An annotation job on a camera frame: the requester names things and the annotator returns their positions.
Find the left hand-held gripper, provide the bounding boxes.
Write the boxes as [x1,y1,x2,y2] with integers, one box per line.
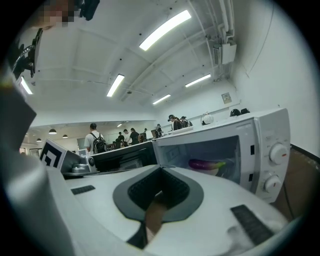
[39,138,101,180]

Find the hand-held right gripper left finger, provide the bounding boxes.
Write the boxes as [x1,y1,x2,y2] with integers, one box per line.
[48,164,163,256]

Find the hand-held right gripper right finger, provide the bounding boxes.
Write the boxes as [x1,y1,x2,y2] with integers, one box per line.
[147,166,288,256]

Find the small white plate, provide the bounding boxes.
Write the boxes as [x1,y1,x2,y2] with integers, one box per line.
[192,166,226,177]

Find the purple eggplant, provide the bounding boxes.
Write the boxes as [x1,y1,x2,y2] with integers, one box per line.
[188,158,227,171]

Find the white microwave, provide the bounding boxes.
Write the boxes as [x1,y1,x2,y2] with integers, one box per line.
[89,107,292,204]

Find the black backpack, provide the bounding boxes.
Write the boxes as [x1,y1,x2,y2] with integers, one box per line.
[89,132,108,154]

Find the long ceiling light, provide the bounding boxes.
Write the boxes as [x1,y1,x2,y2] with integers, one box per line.
[139,9,192,52]
[152,94,172,105]
[184,73,212,88]
[106,73,125,98]
[19,76,34,95]

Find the large white plate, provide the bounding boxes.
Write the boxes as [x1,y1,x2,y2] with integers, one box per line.
[171,126,195,135]

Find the dark brown table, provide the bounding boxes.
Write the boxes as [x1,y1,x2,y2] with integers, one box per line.
[271,143,320,222]

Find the white globe lamp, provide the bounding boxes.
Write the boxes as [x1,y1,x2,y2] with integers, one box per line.
[200,111,215,126]

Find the person's head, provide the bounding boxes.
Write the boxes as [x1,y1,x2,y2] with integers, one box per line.
[32,0,83,30]

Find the white ceiling air unit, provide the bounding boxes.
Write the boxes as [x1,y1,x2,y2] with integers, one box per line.
[212,42,237,66]

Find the white ceiling pipe bundle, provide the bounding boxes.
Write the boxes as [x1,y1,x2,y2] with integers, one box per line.
[209,0,237,83]

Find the black head camera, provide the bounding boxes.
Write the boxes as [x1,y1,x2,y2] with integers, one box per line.
[79,0,101,21]

